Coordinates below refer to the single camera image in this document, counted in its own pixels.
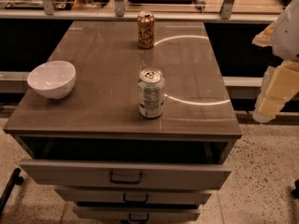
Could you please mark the brown gold soda can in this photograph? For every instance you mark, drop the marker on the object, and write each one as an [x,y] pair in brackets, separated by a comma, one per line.
[145,24]

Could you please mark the grey drawer cabinet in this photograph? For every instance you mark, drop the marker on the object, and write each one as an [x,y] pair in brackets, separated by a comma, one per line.
[99,120]

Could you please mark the middle drawer with handle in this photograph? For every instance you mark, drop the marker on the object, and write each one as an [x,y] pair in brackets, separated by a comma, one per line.
[98,195]

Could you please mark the white bowl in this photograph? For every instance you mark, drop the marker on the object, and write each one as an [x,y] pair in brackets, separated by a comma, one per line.
[54,79]

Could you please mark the metal railing frame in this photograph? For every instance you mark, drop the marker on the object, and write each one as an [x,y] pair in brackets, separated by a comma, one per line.
[255,11]

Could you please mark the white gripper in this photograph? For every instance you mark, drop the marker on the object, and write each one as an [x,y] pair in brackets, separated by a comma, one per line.
[288,36]

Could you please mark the silver green 7up can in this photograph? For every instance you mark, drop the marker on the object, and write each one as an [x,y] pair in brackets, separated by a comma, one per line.
[151,92]

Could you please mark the drawer with handle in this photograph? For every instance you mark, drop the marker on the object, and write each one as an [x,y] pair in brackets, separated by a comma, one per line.
[136,214]
[98,174]
[98,195]

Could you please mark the bottom drawer with handle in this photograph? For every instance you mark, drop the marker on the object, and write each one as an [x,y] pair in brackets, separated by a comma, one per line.
[136,214]

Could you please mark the top drawer with handle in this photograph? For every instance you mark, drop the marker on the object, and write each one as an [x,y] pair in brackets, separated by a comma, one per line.
[98,174]

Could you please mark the black caster right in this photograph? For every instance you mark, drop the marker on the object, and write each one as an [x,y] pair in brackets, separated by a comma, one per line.
[295,192]

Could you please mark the black chair leg left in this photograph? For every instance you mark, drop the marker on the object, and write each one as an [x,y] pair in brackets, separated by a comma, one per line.
[15,180]

